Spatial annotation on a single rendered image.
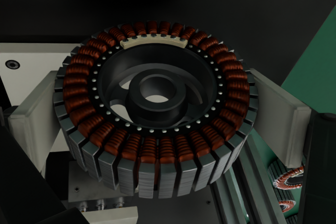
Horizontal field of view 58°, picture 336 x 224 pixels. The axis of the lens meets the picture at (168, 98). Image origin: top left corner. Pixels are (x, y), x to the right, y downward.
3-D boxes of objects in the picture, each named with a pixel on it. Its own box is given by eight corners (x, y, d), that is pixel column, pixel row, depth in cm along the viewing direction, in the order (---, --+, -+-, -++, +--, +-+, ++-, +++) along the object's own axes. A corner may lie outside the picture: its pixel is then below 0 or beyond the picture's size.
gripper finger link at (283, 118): (296, 108, 13) (313, 108, 13) (242, 67, 19) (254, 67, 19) (286, 169, 14) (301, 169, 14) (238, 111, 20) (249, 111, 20)
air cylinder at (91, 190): (68, 160, 38) (67, 203, 35) (128, 155, 40) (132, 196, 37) (72, 177, 42) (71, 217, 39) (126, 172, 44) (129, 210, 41)
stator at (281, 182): (328, 159, 59) (338, 177, 57) (272, 178, 62) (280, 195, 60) (324, 137, 51) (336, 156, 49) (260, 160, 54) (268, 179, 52)
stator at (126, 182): (266, 194, 16) (293, 160, 14) (52, 210, 15) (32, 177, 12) (222, 55, 24) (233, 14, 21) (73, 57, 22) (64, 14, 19)
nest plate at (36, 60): (-7, 42, 23) (-10, 53, 22) (185, 43, 26) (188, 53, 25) (30, 144, 34) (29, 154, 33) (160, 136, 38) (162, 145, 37)
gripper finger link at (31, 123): (37, 182, 13) (18, 183, 13) (67, 116, 19) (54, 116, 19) (26, 116, 12) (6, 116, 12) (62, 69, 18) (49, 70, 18)
